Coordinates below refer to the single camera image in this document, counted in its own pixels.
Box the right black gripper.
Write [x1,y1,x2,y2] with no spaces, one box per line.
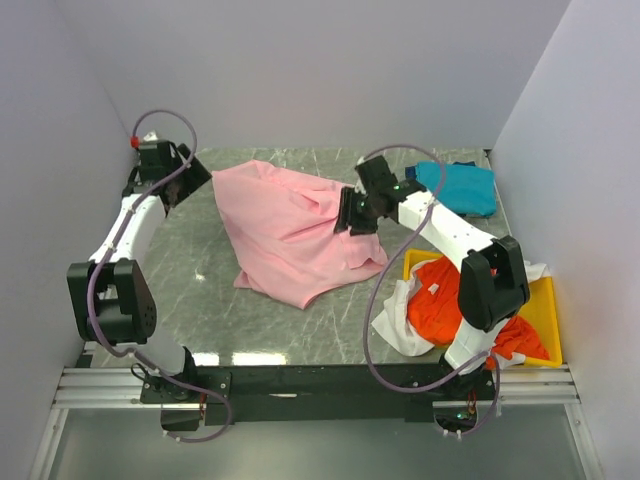
[333,187,379,238]

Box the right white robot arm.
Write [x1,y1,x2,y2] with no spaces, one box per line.
[334,151,530,399]

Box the white t shirt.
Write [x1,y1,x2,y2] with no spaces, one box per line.
[372,260,525,367]

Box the orange t shirt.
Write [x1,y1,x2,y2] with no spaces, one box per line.
[407,257,550,361]

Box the pink t shirt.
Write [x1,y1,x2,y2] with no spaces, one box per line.
[212,160,388,309]

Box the yellow plastic bin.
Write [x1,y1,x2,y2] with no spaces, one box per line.
[402,248,565,369]

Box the black base beam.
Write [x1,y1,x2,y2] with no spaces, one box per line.
[140,364,495,431]

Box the purple cable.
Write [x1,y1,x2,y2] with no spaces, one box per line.
[85,108,235,445]
[362,144,503,437]

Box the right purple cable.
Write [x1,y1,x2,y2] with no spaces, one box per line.
[362,144,503,437]

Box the folded teal t shirt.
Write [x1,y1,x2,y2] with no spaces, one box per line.
[416,161,497,217]

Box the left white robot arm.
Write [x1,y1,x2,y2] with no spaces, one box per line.
[66,140,211,402]

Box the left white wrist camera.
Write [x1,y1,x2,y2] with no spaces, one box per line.
[130,130,162,149]

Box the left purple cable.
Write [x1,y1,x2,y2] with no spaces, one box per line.
[85,108,235,445]

